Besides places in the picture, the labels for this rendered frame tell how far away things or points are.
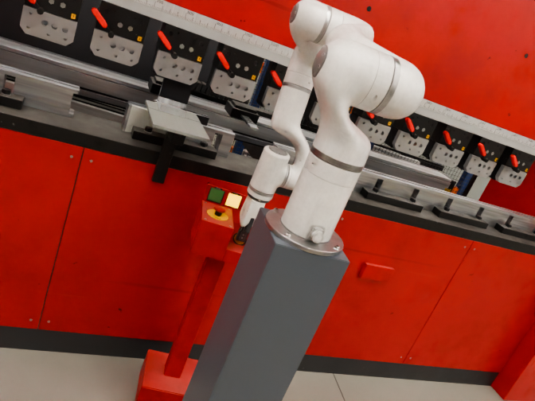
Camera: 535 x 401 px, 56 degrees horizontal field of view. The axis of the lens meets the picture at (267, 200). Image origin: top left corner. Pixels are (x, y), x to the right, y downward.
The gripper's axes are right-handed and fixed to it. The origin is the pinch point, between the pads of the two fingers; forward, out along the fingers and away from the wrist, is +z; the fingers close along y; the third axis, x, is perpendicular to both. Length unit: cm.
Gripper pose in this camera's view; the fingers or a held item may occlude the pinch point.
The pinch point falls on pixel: (242, 235)
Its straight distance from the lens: 165.1
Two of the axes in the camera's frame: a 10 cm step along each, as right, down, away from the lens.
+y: 0.7, 4.6, -8.8
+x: 9.3, 2.9, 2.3
